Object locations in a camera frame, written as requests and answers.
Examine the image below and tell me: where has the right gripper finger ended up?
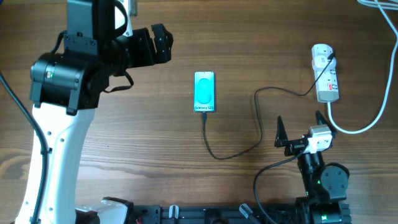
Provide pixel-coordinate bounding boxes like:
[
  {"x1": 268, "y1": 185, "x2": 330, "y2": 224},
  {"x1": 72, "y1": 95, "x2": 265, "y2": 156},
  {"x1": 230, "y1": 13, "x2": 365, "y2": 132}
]
[
  {"x1": 315, "y1": 110, "x2": 338, "y2": 137},
  {"x1": 274, "y1": 116, "x2": 289, "y2": 147}
]

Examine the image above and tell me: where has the blue screen smartphone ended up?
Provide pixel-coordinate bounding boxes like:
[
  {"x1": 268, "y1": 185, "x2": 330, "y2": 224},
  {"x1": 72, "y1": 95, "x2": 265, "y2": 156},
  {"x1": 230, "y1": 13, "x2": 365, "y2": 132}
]
[{"x1": 193, "y1": 72, "x2": 216, "y2": 112}]

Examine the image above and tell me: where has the black charger cable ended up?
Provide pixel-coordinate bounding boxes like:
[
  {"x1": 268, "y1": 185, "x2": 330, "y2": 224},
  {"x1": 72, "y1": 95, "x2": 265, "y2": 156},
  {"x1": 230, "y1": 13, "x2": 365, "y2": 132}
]
[{"x1": 201, "y1": 49, "x2": 337, "y2": 161}]

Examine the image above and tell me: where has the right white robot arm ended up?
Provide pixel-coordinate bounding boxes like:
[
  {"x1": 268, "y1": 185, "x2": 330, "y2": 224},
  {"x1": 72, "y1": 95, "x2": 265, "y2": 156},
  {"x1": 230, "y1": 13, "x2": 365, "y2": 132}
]
[{"x1": 274, "y1": 111, "x2": 351, "y2": 223}]

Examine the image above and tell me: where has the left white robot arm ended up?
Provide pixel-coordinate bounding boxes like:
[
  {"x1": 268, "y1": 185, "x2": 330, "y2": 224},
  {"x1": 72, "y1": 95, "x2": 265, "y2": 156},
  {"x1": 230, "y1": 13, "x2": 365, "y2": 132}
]
[{"x1": 16, "y1": 1, "x2": 174, "y2": 223}]

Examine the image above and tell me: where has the white charger adapter plug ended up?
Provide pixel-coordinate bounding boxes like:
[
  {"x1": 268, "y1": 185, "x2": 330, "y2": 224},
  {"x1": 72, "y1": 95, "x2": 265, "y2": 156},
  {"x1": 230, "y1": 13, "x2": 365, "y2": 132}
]
[{"x1": 312, "y1": 53, "x2": 336, "y2": 72}]

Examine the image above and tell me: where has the white power strip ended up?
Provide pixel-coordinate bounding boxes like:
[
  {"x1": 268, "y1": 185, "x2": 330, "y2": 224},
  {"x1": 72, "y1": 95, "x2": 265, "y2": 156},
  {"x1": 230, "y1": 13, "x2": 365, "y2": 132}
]
[{"x1": 312, "y1": 44, "x2": 339, "y2": 103}]

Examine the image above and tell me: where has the white power strip cord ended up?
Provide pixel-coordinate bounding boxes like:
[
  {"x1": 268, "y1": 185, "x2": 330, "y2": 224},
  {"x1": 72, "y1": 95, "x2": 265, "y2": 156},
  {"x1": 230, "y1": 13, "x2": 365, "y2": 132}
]
[{"x1": 326, "y1": 0, "x2": 398, "y2": 135}]

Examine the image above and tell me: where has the white cables top corner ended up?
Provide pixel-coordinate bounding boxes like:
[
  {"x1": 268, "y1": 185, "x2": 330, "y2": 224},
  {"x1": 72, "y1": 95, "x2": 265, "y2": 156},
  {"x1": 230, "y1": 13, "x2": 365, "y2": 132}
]
[{"x1": 356, "y1": 0, "x2": 398, "y2": 11}]

